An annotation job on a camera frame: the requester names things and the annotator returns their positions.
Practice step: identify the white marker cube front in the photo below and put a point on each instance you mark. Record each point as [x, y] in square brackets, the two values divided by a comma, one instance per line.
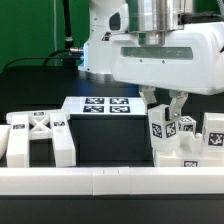
[187, 123]

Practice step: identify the white chair back frame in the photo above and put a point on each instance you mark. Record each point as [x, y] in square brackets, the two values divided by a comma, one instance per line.
[39, 125]

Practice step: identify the white front wall rail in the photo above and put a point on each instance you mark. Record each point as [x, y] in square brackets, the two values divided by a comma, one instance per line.
[111, 181]

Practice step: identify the white marker base plate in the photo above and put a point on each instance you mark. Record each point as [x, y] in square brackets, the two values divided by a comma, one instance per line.
[104, 105]

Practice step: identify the white chair seat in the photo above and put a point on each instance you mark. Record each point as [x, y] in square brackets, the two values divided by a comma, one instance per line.
[190, 153]

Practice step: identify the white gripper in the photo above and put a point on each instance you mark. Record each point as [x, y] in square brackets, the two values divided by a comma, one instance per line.
[157, 49]

